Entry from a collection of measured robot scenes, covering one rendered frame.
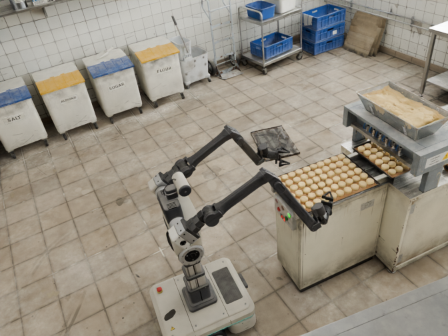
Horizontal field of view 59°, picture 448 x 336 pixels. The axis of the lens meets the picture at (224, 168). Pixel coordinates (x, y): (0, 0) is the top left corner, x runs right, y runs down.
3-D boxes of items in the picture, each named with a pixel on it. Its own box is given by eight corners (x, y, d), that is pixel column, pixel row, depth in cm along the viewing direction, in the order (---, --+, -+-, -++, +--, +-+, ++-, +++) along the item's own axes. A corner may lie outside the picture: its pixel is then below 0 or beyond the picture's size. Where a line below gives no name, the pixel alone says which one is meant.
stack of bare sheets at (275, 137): (300, 154, 441) (300, 151, 440) (265, 162, 437) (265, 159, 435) (281, 127, 488) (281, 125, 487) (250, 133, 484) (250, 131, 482)
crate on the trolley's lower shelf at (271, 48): (276, 43, 653) (276, 31, 640) (293, 49, 627) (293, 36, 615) (250, 54, 629) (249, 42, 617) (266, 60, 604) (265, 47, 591)
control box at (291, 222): (279, 207, 280) (278, 192, 272) (297, 229, 262) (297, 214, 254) (274, 209, 279) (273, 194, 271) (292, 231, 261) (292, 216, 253)
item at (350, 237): (347, 233, 345) (358, 150, 290) (375, 261, 319) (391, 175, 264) (277, 265, 327) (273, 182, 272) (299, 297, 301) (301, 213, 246)
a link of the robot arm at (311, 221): (265, 179, 215) (272, 187, 205) (273, 171, 214) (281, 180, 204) (307, 225, 234) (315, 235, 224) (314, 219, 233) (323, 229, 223)
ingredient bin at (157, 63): (153, 111, 556) (141, 59, 509) (140, 93, 603) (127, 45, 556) (189, 99, 572) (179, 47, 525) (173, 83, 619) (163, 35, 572)
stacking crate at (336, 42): (328, 39, 689) (329, 28, 677) (343, 46, 660) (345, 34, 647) (299, 49, 671) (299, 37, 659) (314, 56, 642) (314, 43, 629)
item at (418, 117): (387, 91, 283) (389, 83, 279) (449, 125, 243) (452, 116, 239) (356, 101, 276) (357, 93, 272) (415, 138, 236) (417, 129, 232)
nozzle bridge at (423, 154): (375, 131, 316) (381, 93, 295) (450, 182, 262) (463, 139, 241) (340, 144, 307) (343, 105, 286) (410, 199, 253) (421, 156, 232)
